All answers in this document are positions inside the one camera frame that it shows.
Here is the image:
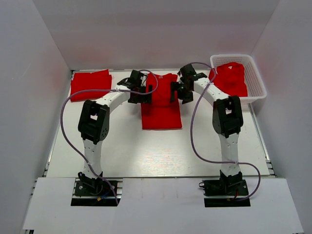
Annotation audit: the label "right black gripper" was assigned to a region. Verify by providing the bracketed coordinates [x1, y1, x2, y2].
[170, 81, 194, 104]

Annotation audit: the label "red t shirt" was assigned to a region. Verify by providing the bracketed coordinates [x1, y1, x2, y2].
[70, 70, 112, 102]
[141, 73, 182, 130]

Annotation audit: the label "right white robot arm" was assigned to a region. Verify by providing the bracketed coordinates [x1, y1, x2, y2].
[170, 63, 243, 196]

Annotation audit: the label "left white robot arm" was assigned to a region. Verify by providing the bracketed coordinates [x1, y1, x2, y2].
[78, 70, 158, 195]

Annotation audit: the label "red t shirts in basket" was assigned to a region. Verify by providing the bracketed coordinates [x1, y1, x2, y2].
[213, 62, 248, 97]

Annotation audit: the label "folded red t shirt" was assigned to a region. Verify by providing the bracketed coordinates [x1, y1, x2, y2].
[70, 70, 112, 102]

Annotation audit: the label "white plastic basket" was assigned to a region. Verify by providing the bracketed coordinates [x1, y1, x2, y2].
[210, 54, 267, 105]

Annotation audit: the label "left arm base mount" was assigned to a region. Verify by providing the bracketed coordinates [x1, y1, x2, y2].
[71, 172, 122, 207]

